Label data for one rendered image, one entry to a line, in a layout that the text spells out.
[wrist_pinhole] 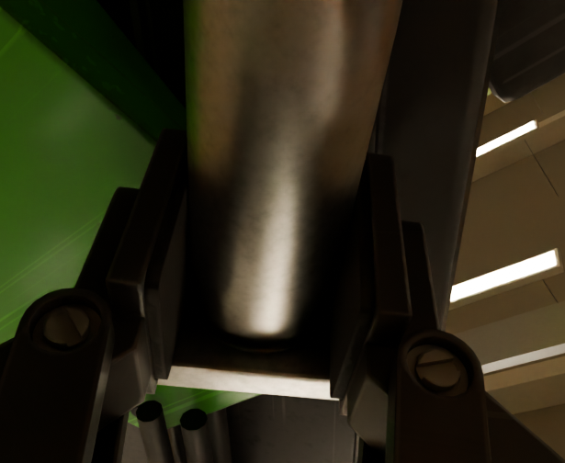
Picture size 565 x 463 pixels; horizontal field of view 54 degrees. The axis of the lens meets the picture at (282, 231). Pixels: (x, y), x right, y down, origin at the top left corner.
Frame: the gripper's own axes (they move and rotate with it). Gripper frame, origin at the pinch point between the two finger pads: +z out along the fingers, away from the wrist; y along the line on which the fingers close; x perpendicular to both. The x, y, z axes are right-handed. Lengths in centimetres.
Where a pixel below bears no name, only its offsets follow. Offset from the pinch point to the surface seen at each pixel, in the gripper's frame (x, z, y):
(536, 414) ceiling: -363, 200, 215
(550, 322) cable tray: -213, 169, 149
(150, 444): -12.1, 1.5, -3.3
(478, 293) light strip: -308, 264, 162
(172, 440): -14.5, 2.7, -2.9
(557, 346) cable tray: -210, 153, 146
